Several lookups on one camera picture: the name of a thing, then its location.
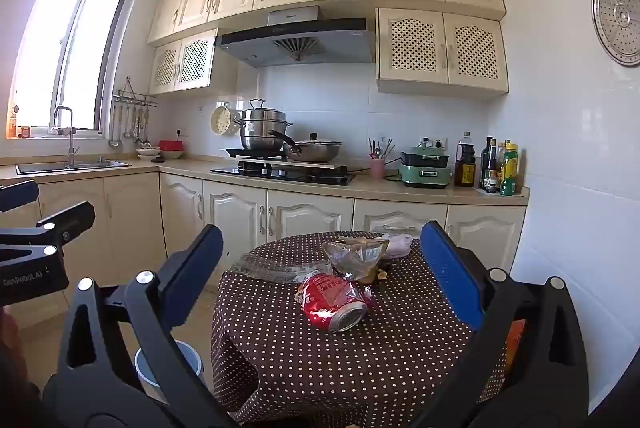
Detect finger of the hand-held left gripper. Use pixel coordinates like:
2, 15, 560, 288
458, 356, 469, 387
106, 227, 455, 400
0, 180, 40, 213
0, 201, 96, 266

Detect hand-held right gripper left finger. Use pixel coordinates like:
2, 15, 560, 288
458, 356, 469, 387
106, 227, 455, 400
42, 224, 251, 428

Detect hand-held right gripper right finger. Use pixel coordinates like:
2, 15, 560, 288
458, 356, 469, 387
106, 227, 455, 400
410, 220, 588, 428

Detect brown snack bag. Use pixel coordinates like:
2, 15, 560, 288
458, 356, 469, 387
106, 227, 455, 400
321, 235, 391, 285

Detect white round waste bin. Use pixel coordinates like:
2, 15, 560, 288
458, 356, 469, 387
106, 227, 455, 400
134, 339, 205, 401

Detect crushed red can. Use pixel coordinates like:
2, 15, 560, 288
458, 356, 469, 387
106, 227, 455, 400
296, 272, 376, 334

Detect steel kitchen sink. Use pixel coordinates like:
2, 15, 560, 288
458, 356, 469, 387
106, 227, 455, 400
15, 159, 132, 175

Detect crumpled white tissue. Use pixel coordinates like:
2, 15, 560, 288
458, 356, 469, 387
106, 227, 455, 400
385, 233, 415, 259

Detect steel kitchen faucet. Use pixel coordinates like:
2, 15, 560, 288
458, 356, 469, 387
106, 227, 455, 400
50, 106, 81, 169

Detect orange object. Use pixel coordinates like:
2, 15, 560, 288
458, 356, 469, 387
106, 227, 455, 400
505, 319, 528, 374

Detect hanging kitchen utensils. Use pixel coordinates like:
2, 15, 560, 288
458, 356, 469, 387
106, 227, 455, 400
107, 104, 153, 149

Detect green multi cooker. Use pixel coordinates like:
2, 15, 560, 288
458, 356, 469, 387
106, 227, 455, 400
398, 145, 451, 189

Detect large dark sauce bottle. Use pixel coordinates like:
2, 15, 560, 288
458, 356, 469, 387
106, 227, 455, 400
454, 131, 477, 187

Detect slim dark glass bottle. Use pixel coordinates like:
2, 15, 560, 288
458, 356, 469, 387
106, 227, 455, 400
481, 136, 497, 191

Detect yellow green bottle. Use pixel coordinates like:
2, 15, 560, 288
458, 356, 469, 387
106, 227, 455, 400
500, 143, 521, 197

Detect cream base cabinets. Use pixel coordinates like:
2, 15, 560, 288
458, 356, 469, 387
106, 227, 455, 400
0, 170, 528, 309

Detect black gas stove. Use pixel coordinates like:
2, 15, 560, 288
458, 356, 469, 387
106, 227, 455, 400
210, 161, 357, 187

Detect brown polka-dot tablecloth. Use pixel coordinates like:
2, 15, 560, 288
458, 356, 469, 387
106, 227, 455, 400
210, 232, 516, 428

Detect black induction cooker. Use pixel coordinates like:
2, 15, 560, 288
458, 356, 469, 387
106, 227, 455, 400
225, 148, 291, 160

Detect sliding window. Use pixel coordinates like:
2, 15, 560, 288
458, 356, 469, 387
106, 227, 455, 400
10, 0, 133, 139

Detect cream perforated steamer plate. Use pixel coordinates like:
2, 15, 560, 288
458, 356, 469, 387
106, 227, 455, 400
210, 106, 236, 137

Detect steel steamer pot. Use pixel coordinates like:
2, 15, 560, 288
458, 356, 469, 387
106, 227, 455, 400
234, 99, 293, 152

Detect steel wok with lid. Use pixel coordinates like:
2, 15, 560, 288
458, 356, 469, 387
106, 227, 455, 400
267, 130, 344, 163

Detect cream lattice door cabinet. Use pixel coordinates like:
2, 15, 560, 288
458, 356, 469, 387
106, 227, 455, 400
376, 8, 510, 102
148, 28, 240, 97

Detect grey range hood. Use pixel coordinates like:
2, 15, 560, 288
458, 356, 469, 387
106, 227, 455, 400
214, 6, 377, 68

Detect round steel steamer tray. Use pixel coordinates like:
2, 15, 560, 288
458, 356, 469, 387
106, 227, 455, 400
592, 0, 640, 67

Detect wall utensil rack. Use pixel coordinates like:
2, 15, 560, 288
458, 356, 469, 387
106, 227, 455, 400
112, 76, 158, 109

